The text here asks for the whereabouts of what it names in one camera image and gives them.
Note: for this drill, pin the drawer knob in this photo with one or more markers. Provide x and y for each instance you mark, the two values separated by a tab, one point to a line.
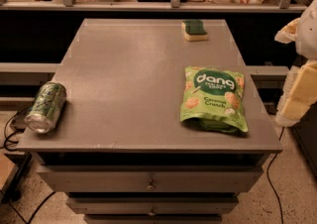
151	186
152	212

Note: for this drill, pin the upper drawer knob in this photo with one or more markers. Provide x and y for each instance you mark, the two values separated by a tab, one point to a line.
151	186

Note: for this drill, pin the green and yellow sponge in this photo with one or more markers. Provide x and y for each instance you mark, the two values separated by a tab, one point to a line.
193	30

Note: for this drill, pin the green soda can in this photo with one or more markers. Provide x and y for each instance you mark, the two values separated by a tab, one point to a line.
46	108

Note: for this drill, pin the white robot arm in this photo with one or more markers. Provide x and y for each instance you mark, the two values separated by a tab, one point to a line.
302	31

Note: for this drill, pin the grey drawer cabinet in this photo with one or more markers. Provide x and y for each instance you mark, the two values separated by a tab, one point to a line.
120	126

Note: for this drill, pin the lower drawer knob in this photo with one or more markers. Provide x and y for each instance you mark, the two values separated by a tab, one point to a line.
152	212

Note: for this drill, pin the green dang snack bag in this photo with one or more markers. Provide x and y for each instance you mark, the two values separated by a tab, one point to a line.
213	99

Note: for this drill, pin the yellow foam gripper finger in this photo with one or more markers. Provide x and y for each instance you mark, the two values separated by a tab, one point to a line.
299	93

